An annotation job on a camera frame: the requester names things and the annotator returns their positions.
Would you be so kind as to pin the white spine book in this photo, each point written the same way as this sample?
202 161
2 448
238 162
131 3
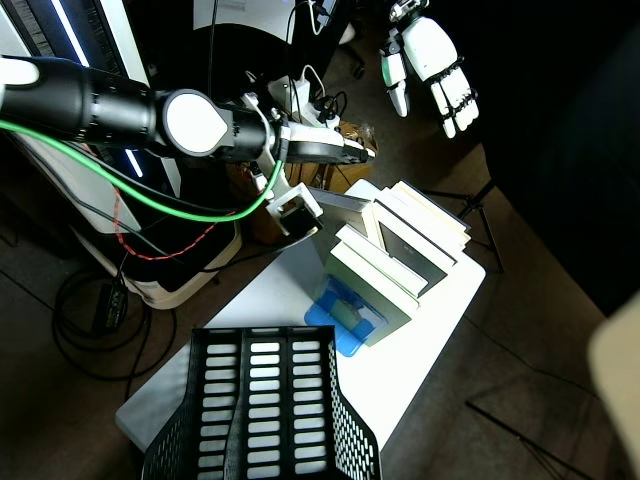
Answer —
425 219

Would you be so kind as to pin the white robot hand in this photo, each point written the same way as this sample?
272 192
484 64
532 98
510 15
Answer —
430 50
320 145

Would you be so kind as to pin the black mesh file rack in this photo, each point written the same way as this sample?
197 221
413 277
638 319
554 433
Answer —
240 350

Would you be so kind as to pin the black tripod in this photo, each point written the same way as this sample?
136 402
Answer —
522 439
471 202

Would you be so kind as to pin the black Let It Be book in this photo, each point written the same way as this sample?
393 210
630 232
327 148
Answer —
421 224

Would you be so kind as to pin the cream spine book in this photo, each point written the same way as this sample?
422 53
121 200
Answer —
428 215

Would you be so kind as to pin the white power strip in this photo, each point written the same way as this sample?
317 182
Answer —
300 92

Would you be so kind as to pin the black power adapter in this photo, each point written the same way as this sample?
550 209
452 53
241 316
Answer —
111 307

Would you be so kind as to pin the pale green book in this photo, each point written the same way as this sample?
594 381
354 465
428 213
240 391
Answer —
370 305

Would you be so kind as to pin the white desk top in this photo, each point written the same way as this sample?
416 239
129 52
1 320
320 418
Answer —
240 15

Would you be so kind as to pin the blue plastic tray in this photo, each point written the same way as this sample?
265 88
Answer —
325 315

